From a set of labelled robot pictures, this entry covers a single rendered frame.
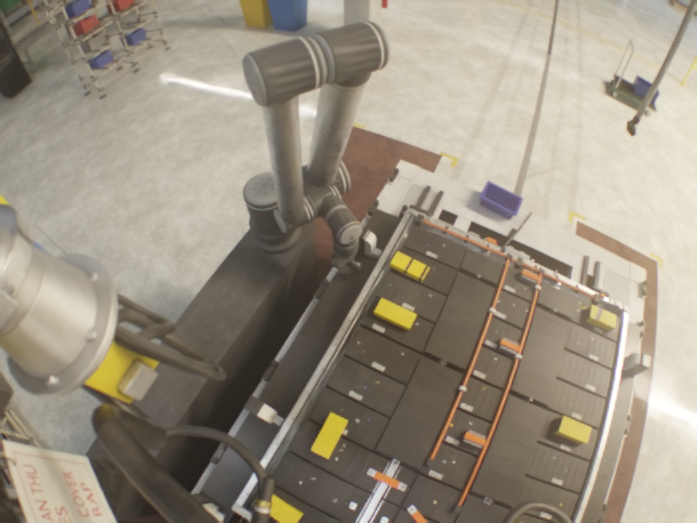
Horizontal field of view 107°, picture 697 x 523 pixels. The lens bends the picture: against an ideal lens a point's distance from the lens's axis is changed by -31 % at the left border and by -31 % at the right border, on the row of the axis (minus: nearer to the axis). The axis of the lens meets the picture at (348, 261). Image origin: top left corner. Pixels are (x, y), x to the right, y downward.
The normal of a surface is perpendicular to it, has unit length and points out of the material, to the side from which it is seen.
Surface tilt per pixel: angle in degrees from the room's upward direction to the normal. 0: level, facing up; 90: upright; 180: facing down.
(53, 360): 76
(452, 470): 0
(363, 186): 0
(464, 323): 0
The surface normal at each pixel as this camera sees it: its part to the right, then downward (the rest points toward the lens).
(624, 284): -0.01, -0.52
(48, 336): 0.83, 0.31
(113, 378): 0.87, 0.41
